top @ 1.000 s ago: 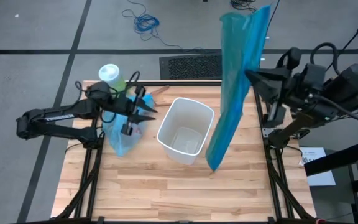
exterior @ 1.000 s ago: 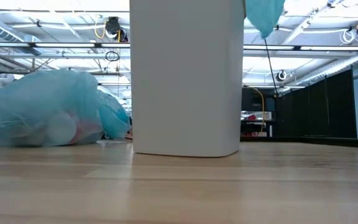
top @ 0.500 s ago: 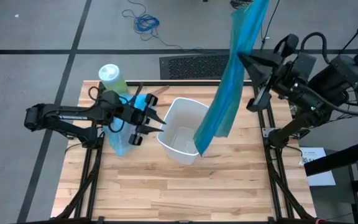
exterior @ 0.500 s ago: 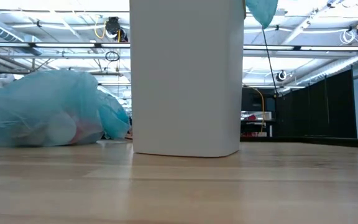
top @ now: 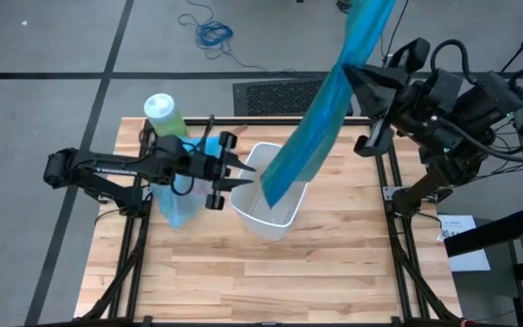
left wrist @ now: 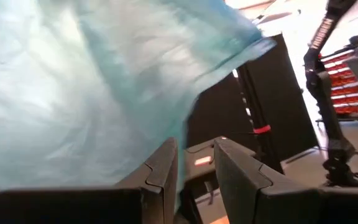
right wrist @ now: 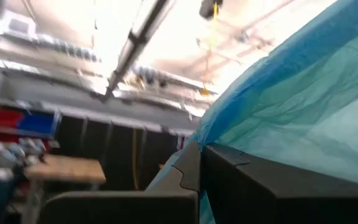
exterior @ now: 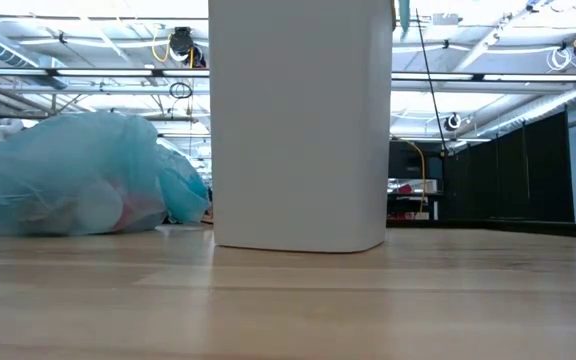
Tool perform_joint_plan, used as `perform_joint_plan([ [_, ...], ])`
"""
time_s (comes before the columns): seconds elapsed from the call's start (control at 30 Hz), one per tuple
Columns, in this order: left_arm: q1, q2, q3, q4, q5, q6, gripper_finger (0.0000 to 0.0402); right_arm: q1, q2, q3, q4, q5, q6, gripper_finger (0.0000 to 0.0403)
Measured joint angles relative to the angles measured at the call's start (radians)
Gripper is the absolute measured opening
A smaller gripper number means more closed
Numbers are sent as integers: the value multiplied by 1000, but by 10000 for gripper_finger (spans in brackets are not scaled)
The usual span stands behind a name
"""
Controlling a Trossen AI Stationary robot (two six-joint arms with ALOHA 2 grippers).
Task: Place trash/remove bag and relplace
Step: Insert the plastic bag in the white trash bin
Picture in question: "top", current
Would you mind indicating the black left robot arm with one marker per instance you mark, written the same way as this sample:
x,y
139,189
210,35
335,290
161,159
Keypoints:
x,y
107,165

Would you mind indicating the light blue trash bag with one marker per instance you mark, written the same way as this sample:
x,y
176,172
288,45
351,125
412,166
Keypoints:
x,y
177,209

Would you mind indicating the black perforated floor grate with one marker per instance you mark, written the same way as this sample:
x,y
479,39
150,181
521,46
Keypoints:
x,y
270,97

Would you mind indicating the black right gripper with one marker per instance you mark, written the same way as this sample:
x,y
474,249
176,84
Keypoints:
x,y
416,109

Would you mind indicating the green canister white lid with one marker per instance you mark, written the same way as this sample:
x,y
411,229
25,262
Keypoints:
x,y
164,115

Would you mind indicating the teal trash bag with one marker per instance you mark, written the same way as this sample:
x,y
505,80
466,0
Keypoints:
x,y
325,113

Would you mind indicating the white printed paper sheet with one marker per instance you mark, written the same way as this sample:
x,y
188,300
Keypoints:
x,y
463,245

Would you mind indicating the black angled bar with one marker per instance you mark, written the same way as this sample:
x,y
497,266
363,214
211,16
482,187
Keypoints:
x,y
493,231

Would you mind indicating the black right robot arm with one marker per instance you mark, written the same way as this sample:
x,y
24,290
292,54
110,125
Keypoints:
x,y
470,118

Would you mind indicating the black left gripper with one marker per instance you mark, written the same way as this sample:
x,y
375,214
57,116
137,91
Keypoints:
x,y
204,167

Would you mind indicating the white plastic trash bin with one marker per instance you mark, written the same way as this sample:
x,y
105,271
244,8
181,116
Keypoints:
x,y
266,222

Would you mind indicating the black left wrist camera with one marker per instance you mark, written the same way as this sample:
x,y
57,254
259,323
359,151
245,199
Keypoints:
x,y
170,145

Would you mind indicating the silver frame corner bracket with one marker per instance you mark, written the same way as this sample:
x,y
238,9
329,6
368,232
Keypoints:
x,y
388,193

